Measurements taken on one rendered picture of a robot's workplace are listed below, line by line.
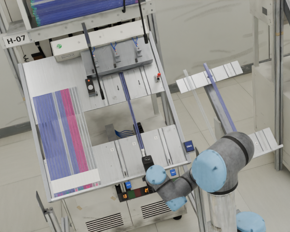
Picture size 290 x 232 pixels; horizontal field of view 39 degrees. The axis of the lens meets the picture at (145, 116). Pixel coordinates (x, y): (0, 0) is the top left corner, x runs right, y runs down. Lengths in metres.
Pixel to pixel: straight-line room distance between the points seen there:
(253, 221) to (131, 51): 1.00
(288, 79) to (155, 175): 1.47
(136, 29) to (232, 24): 2.00
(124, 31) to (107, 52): 0.13
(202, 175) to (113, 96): 0.91
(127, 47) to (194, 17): 1.81
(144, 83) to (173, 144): 0.34
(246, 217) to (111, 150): 0.73
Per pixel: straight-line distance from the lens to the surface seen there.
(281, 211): 2.72
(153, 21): 2.15
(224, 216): 1.37
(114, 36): 2.06
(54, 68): 2.12
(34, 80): 2.11
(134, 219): 2.56
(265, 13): 2.62
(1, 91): 3.85
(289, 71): 2.90
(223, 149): 1.25
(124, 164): 1.95
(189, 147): 1.94
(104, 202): 2.43
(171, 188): 1.59
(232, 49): 4.06
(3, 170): 3.63
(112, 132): 2.39
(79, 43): 2.06
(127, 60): 2.03
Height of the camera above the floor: 1.96
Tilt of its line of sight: 32 degrees down
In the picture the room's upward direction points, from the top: 12 degrees counter-clockwise
